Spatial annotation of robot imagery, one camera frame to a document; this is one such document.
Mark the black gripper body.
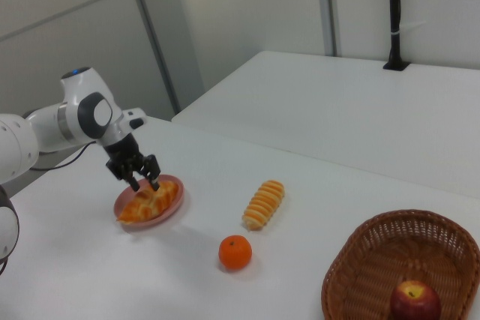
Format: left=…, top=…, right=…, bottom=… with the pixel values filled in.
left=99, top=133, right=142, bottom=167

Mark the braided leaf-shaped toy bread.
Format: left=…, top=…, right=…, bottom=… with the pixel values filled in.
left=115, top=180, right=180, bottom=226

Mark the ribbed toy bread roll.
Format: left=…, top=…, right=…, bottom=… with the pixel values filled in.
left=241, top=179, right=286, bottom=232

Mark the toy orange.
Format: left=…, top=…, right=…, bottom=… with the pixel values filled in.
left=218, top=235, right=253, bottom=271

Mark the red toy apple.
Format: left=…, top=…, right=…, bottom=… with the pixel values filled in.
left=389, top=280, right=443, bottom=320

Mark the pink plate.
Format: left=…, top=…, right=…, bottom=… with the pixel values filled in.
left=113, top=173, right=186, bottom=228

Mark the brown woven basket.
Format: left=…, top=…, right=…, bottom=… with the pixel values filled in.
left=321, top=208, right=480, bottom=320

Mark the white adjacent table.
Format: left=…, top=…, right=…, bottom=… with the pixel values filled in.
left=171, top=49, right=480, bottom=201

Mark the black pole with clamp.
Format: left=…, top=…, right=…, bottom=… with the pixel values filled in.
left=382, top=0, right=410, bottom=72

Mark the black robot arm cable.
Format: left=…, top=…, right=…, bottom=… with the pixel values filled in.
left=29, top=139, right=98, bottom=172

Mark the grey partition post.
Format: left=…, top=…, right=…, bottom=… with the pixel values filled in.
left=125, top=0, right=182, bottom=115
left=317, top=0, right=339, bottom=57

